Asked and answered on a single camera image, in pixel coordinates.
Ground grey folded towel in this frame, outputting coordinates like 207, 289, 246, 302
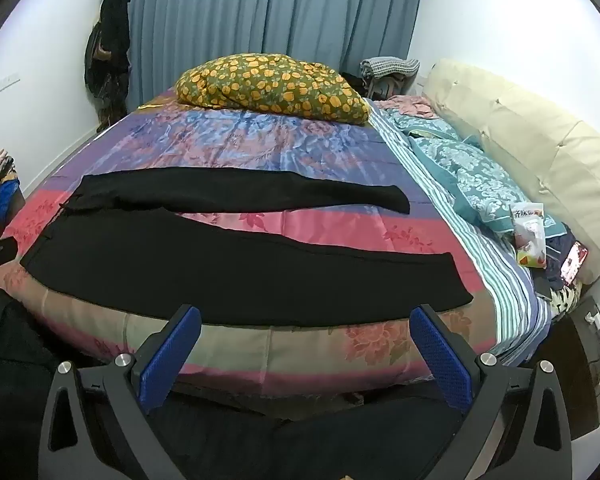
360, 56, 421, 81

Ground pink cloth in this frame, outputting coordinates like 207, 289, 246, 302
375, 94, 446, 120

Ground dark nightstand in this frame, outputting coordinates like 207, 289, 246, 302
555, 295, 600, 436

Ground pile of colourful clothes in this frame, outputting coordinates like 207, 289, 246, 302
0, 149, 21, 226

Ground dark blue cloth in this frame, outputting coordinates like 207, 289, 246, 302
542, 232, 581, 286

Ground dark hanging clothes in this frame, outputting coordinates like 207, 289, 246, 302
84, 0, 132, 133

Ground blue curtain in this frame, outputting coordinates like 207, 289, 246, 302
257, 0, 426, 78
120, 0, 268, 111

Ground cream padded headboard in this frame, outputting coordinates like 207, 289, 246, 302
422, 58, 600, 286

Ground white snack packet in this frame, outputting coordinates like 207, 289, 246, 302
511, 202, 548, 268

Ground black pants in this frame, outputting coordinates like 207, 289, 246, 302
19, 169, 475, 326

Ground colourful floral bedspread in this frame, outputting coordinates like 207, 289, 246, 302
0, 85, 496, 411

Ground dark bag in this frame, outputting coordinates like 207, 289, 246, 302
340, 72, 416, 101

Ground yellow floral folded quilt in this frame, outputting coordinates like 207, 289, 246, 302
175, 53, 371, 126

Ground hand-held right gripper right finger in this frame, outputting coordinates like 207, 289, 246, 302
410, 304, 573, 480

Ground red phone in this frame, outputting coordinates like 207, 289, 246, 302
560, 241, 590, 285

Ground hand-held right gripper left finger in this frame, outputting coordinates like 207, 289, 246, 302
39, 304, 203, 480

